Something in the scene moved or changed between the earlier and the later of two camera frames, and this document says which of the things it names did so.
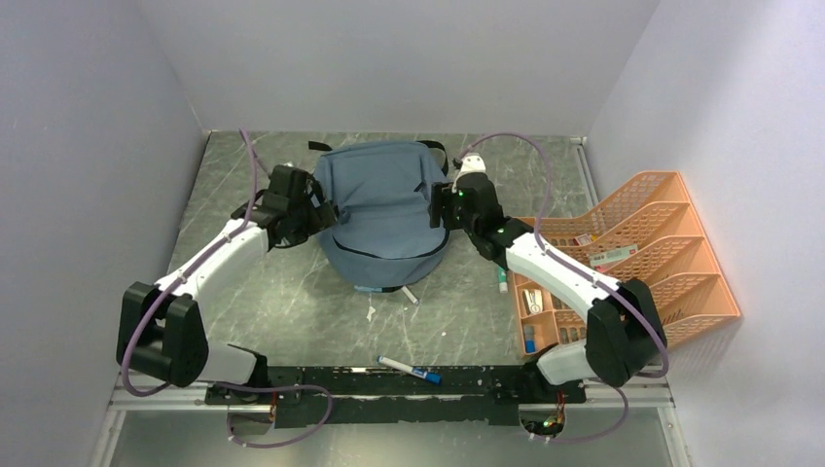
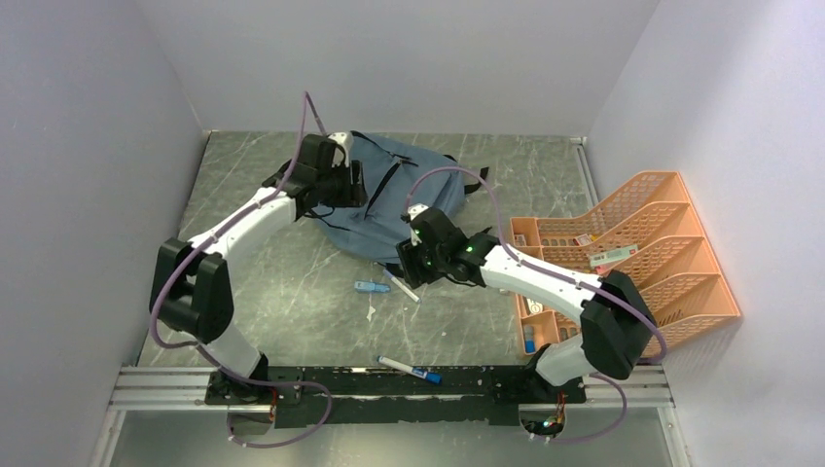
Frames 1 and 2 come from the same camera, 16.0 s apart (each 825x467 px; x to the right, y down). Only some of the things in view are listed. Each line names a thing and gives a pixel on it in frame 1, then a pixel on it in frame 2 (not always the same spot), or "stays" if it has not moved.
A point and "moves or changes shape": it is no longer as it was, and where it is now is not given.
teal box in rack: x=607 y=257 stays
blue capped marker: x=433 y=377 stays
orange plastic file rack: x=650 y=233 stays
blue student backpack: x=382 y=237 moves or changes shape
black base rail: x=390 y=395 stays
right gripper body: x=452 y=219 to x=421 y=266
